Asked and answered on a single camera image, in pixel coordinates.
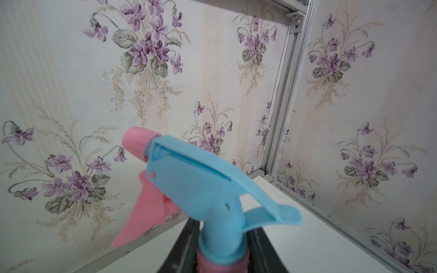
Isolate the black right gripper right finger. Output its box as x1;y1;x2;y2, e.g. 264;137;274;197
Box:
246;227;289;273

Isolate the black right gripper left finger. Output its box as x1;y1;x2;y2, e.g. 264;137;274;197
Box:
157;218;200;273

